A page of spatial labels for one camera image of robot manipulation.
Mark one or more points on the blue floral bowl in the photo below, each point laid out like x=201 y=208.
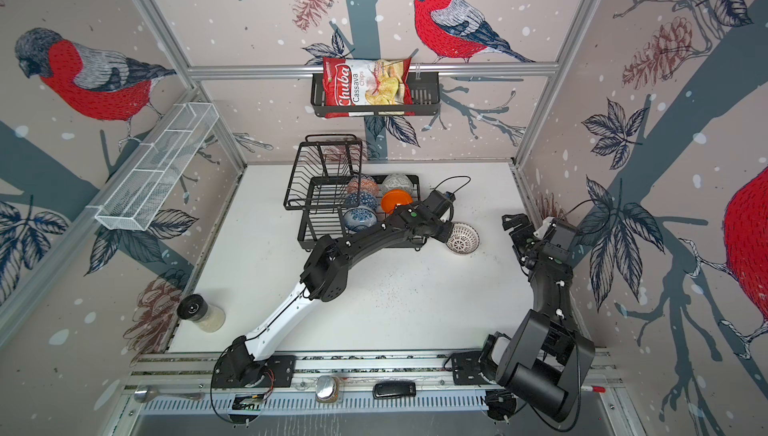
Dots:
x=359 y=219

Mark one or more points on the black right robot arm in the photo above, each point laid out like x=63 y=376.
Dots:
x=546 y=361

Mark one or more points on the red cassava chips bag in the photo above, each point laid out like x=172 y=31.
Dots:
x=351 y=83

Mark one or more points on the orange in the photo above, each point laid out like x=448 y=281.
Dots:
x=362 y=183

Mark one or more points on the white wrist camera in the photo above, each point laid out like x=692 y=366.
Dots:
x=439 y=202
x=542 y=230

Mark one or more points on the orange plastic bowl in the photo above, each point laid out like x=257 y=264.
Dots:
x=394 y=199

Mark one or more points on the black wall shelf basket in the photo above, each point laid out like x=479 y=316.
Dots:
x=424 y=92

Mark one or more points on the white wire wall basket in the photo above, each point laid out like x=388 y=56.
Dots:
x=141 y=194

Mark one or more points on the silver bell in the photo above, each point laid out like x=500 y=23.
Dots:
x=327 y=390

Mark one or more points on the black wire dish rack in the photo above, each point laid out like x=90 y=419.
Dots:
x=322 y=167

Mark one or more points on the red white pen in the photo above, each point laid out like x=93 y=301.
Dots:
x=594 y=389

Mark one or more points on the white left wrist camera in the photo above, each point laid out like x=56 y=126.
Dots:
x=439 y=202

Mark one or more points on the black white round object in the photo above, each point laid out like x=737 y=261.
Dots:
x=195 y=309

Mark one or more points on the black remote fob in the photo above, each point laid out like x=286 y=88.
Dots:
x=394 y=389

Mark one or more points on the green grey patterned bowl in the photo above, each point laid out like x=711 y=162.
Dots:
x=397 y=181

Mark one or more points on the metal ladle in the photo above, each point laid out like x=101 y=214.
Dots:
x=146 y=394

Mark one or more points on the white brown patterned bowl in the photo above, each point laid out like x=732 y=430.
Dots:
x=463 y=239

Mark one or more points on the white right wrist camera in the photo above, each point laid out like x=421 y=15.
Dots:
x=542 y=230

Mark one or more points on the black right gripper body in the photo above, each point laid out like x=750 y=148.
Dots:
x=523 y=240

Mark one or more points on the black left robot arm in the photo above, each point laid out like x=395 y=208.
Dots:
x=244 y=363

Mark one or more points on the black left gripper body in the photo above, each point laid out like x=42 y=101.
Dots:
x=440 y=230

